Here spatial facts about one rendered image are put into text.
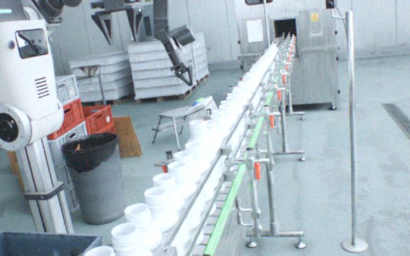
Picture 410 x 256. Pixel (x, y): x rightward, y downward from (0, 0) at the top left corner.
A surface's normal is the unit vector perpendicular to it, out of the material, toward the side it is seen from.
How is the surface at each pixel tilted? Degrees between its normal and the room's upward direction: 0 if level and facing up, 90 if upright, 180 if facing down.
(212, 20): 90
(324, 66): 90
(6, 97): 101
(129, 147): 98
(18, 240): 90
